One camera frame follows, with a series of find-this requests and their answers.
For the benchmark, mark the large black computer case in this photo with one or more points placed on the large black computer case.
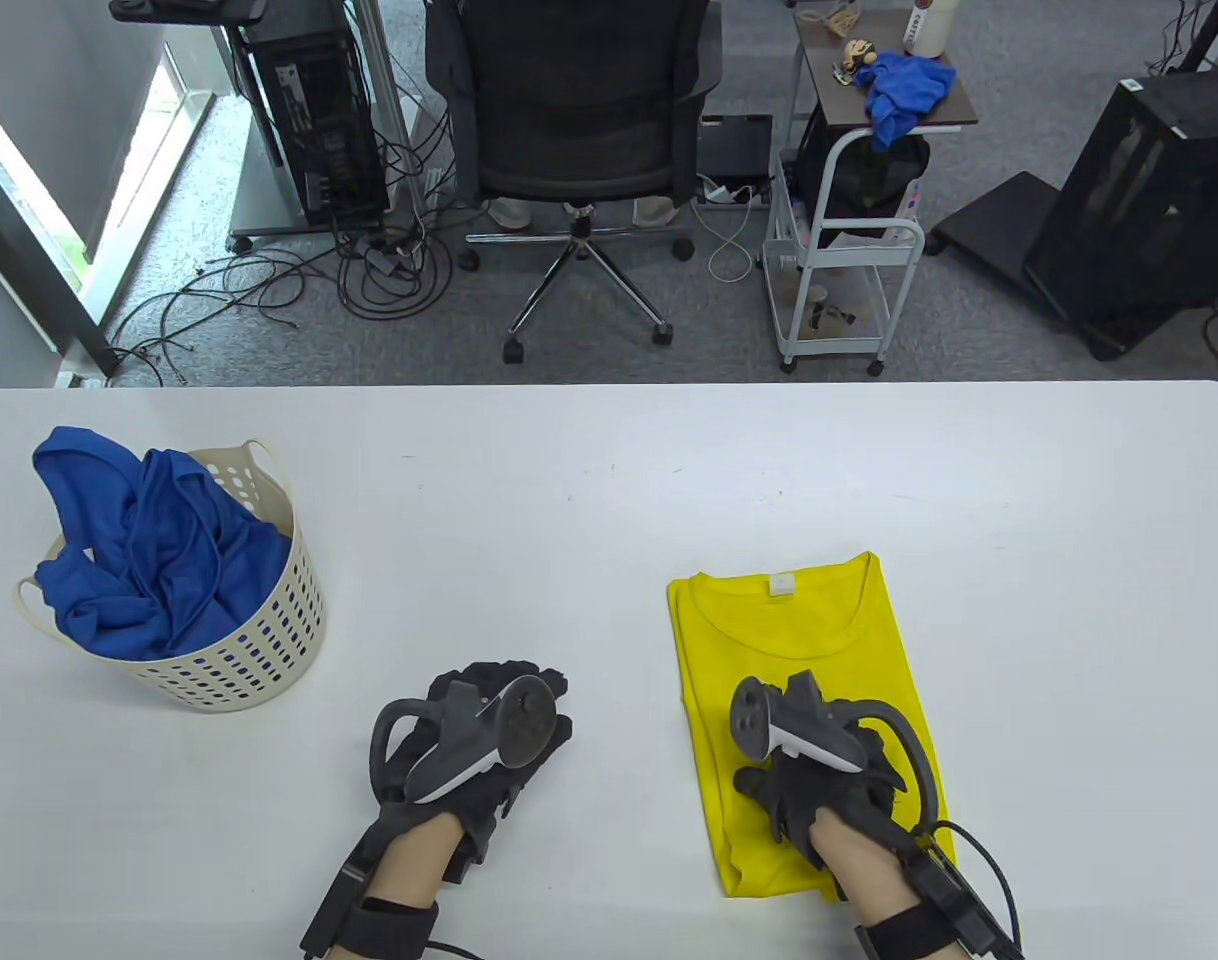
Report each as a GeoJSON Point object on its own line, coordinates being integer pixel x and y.
{"type": "Point", "coordinates": [1139, 200]}

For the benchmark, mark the folded yellow t-shirt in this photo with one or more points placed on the folded yellow t-shirt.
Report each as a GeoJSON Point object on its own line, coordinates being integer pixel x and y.
{"type": "Point", "coordinates": [719, 650]}

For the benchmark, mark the grey controller on right glove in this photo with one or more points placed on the grey controller on right glove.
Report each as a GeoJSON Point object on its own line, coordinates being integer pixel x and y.
{"type": "Point", "coordinates": [799, 735]}

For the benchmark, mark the black computer tower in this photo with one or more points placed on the black computer tower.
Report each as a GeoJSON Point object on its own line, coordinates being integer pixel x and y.
{"type": "Point", "coordinates": [319, 110]}

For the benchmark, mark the person's left forearm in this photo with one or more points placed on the person's left forearm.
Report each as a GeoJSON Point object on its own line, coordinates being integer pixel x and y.
{"type": "Point", "coordinates": [414, 870]}

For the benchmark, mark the blue t-shirt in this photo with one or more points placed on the blue t-shirt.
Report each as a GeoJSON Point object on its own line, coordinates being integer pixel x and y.
{"type": "Point", "coordinates": [159, 560]}

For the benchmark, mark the small toy figurine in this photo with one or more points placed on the small toy figurine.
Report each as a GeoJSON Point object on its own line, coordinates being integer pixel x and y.
{"type": "Point", "coordinates": [857, 58]}

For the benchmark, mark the person's right forearm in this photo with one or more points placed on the person's right forearm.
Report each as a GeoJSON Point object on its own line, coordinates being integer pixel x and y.
{"type": "Point", "coordinates": [854, 870]}

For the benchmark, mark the blue cloth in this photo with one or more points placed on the blue cloth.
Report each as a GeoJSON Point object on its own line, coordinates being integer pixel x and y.
{"type": "Point", "coordinates": [904, 85]}

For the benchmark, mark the grey controller on left glove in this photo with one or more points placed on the grey controller on left glove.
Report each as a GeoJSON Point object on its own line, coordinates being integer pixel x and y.
{"type": "Point", "coordinates": [459, 745]}

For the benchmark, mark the white rolling cart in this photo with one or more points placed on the white rolling cart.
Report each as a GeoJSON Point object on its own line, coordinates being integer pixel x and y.
{"type": "Point", "coordinates": [899, 270]}

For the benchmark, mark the white bottle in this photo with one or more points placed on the white bottle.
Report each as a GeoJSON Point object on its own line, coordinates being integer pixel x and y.
{"type": "Point", "coordinates": [929, 25]}

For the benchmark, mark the window with dark frame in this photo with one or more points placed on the window with dark frame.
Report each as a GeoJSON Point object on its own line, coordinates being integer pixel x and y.
{"type": "Point", "coordinates": [29, 200]}

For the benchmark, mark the black bag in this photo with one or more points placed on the black bag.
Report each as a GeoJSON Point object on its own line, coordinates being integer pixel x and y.
{"type": "Point", "coordinates": [864, 185]}

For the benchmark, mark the person's left fingers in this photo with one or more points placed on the person's left fingers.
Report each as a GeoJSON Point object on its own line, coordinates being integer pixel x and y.
{"type": "Point", "coordinates": [559, 730]}

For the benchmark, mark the black mesh office chair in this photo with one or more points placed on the black mesh office chair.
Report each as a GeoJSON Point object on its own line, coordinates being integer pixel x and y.
{"type": "Point", "coordinates": [579, 90]}

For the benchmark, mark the cream perforated laundry basket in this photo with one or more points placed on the cream perforated laundry basket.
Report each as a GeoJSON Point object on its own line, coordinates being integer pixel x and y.
{"type": "Point", "coordinates": [269, 640]}

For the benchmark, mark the black flat floor stand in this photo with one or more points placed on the black flat floor stand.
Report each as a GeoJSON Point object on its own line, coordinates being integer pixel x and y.
{"type": "Point", "coordinates": [999, 225]}

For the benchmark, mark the person's right thumb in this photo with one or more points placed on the person's right thumb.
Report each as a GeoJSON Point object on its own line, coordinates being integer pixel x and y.
{"type": "Point", "coordinates": [754, 781]}

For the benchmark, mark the grey controller on glove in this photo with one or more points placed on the grey controller on glove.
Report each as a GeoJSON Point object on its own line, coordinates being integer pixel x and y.
{"type": "Point", "coordinates": [799, 735]}
{"type": "Point", "coordinates": [459, 745]}

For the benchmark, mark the person's right hand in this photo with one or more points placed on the person's right hand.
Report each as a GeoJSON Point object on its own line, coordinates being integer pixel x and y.
{"type": "Point", "coordinates": [799, 802]}

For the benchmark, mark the person's left hand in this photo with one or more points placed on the person's left hand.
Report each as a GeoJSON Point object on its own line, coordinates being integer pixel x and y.
{"type": "Point", "coordinates": [491, 812]}

